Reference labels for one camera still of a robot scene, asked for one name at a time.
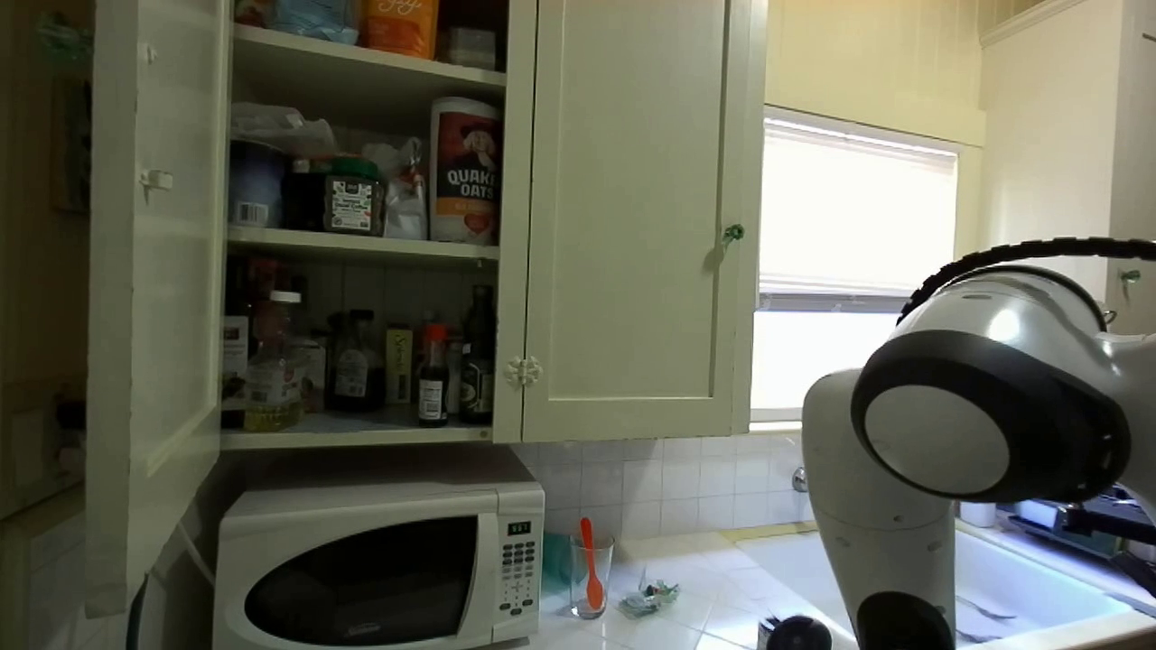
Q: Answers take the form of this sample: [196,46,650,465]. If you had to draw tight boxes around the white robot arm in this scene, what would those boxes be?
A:
[802,235,1156,650]

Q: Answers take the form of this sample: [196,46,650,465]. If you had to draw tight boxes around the blue tape dispenser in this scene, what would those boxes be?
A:
[758,616,830,650]

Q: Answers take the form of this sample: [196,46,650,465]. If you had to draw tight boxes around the open cabinet door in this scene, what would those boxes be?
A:
[86,0,232,619]

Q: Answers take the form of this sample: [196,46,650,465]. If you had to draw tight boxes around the tall dark bottle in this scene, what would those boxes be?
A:
[459,286,494,428]

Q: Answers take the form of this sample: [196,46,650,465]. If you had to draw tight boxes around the dark sauce bottle red cap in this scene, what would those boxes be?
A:
[418,321,447,428]

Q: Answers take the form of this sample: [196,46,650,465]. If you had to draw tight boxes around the cream upper cabinet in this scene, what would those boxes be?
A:
[82,0,771,619]

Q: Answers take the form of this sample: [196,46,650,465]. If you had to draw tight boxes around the oats canister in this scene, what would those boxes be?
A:
[430,97,500,246]

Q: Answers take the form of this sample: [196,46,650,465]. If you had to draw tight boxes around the orange spatula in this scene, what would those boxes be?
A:
[578,518,606,616]

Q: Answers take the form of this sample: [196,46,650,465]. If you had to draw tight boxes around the dark glass jar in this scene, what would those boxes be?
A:
[329,310,375,411]

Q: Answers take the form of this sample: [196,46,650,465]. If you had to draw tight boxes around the clear drinking glass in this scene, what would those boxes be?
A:
[569,543,613,620]

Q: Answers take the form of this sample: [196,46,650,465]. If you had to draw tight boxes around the green lid spice jar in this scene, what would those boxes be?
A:
[327,158,383,235]

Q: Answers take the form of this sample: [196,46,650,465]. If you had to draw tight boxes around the white window blind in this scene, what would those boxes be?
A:
[758,114,961,297]

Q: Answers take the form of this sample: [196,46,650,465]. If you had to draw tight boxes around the white microwave oven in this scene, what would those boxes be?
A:
[215,481,546,650]

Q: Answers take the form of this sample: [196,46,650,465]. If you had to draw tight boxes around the yellow liquid bottle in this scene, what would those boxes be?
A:
[247,288,304,435]

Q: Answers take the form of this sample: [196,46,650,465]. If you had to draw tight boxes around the orange snack bag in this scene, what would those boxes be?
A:
[363,0,442,59]

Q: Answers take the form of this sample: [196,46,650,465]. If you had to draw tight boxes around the white kitchen sink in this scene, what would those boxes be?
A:
[745,529,1156,650]

